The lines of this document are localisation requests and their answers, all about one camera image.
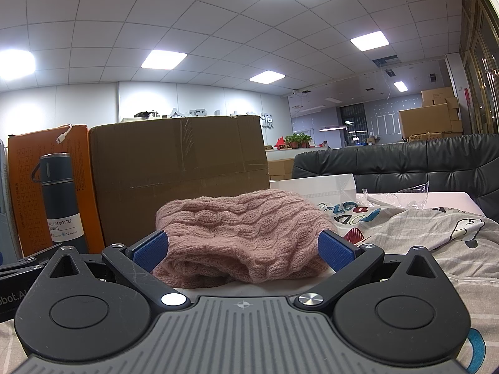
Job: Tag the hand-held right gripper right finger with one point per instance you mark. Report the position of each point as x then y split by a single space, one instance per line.
335 251

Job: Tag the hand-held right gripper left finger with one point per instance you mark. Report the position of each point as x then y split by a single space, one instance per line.
150 251

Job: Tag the white shirt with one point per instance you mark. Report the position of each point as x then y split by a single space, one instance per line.
218 291

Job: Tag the pink knitted sweater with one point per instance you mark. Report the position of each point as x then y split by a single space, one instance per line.
241 230

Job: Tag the white paper box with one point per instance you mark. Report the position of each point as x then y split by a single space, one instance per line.
312 187

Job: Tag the light blue box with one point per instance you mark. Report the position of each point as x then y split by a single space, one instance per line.
6 210

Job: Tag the printed grey striped sheet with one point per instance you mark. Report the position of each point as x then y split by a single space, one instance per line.
421 233

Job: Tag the clear plastic bag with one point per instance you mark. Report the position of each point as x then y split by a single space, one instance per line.
405 198

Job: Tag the large brown cardboard box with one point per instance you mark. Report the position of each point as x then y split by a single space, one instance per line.
175 163

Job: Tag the low cardboard boxes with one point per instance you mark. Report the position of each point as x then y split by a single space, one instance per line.
280 169

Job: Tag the black leather sofa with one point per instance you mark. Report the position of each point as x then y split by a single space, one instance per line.
390 163

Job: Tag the orange box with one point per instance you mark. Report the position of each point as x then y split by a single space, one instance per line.
82 171

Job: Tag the dark blue vacuum bottle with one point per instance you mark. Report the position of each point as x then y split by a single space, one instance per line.
58 194

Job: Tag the white reception counter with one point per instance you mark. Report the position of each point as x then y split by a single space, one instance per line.
280 152

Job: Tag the potted green plant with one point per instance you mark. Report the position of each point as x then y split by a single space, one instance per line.
298 140

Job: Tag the stack of cardboard boxes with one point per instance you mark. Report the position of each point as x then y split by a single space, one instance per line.
425 120

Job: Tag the small ceiling light panel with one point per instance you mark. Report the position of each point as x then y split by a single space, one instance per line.
400 86

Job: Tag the wooden glass door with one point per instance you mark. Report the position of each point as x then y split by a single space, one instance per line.
481 54

